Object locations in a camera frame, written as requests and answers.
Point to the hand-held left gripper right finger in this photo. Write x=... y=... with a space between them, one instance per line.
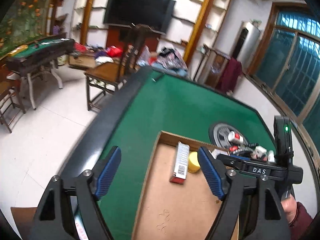
x=210 y=172

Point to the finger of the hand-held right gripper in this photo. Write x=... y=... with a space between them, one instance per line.
x=230 y=160

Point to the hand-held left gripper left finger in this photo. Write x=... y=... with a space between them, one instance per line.
x=107 y=172

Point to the small white printed box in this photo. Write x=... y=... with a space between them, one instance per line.
x=220 y=153

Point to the black object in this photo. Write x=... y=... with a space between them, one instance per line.
x=238 y=150

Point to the white charger cube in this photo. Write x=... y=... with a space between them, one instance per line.
x=260 y=151

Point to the cardboard box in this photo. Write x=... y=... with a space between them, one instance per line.
x=175 y=205

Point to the person's right forearm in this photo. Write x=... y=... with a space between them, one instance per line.
x=303 y=220

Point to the person's right hand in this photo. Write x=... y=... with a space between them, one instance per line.
x=290 y=208

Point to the yellow round container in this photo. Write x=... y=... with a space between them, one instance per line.
x=193 y=162

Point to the round table control panel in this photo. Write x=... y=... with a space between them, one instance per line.
x=220 y=135

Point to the white and red carton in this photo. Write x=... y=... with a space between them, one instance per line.
x=181 y=162

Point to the red and white paper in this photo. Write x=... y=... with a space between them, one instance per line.
x=80 y=227

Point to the green mahjong table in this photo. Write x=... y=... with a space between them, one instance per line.
x=175 y=105

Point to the green glass window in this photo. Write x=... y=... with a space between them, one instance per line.
x=287 y=62

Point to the maroon garment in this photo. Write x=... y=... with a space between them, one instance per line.
x=230 y=75

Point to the carved wooden chair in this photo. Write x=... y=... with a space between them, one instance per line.
x=212 y=65

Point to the white standing air conditioner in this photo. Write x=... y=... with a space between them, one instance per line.
x=247 y=45

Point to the pile of clothes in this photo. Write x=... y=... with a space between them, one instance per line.
x=170 y=60

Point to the brown slatted wooden chair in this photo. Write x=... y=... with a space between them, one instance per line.
x=7 y=105

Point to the red plastic bag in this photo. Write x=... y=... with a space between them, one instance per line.
x=114 y=51

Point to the white bucket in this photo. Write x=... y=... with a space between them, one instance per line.
x=62 y=60

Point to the dark wooden chair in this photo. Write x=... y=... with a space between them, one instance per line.
x=133 y=52

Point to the dark folding mahjong table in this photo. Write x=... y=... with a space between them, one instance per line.
x=40 y=52

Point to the yellow flat box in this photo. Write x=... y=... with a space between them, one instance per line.
x=18 y=51

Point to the purple bottle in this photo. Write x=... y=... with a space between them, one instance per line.
x=56 y=30

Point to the black flat television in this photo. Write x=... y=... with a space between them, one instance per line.
x=140 y=11

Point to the white wall shelf unit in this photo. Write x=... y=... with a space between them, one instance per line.
x=190 y=10

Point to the flower wall mural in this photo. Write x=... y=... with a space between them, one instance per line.
x=22 y=22

